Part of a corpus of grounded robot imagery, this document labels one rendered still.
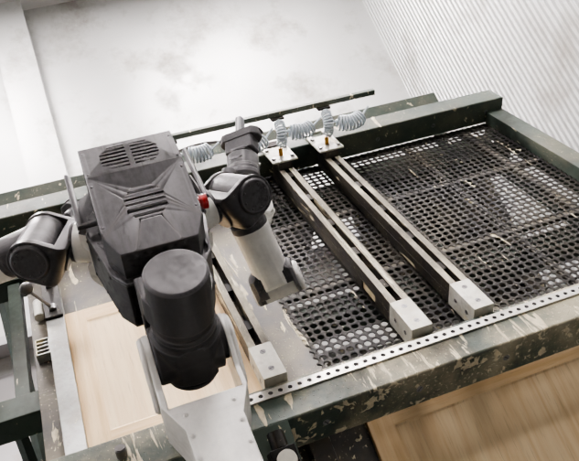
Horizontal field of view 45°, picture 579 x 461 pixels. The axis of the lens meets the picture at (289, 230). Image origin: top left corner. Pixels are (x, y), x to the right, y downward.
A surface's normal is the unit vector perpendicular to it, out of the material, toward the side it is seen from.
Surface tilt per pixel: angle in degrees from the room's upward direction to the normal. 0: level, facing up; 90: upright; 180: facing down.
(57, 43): 90
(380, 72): 90
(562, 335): 146
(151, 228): 82
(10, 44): 90
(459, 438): 90
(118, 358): 56
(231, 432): 64
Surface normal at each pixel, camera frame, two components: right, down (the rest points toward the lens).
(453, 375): 0.36, 0.48
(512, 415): 0.14, -0.42
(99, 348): -0.07, -0.84
